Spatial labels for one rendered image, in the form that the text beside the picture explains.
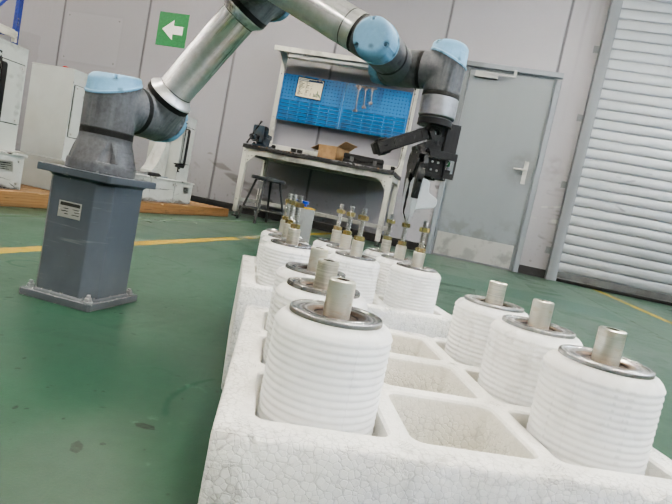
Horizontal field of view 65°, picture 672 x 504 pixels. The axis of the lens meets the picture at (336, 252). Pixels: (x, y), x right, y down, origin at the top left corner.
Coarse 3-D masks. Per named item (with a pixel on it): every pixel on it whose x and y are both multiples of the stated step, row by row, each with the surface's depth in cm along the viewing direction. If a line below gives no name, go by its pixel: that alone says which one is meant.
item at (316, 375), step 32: (288, 320) 39; (288, 352) 39; (320, 352) 38; (352, 352) 38; (384, 352) 40; (288, 384) 39; (320, 384) 38; (352, 384) 38; (256, 416) 42; (288, 416) 39; (320, 416) 38; (352, 416) 39
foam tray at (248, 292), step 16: (240, 272) 107; (240, 288) 86; (256, 288) 86; (272, 288) 88; (240, 304) 86; (256, 304) 86; (368, 304) 91; (384, 304) 94; (240, 320) 86; (384, 320) 90; (400, 320) 91; (416, 320) 91; (432, 320) 92; (448, 320) 92; (432, 336) 92; (224, 368) 87
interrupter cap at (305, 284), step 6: (288, 282) 52; (294, 282) 52; (300, 282) 53; (306, 282) 55; (312, 282) 55; (300, 288) 51; (306, 288) 50; (312, 288) 50; (318, 294) 50; (324, 294) 50; (354, 294) 52
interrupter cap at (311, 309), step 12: (300, 300) 44; (312, 300) 45; (300, 312) 40; (312, 312) 40; (360, 312) 44; (324, 324) 38; (336, 324) 38; (348, 324) 39; (360, 324) 39; (372, 324) 40
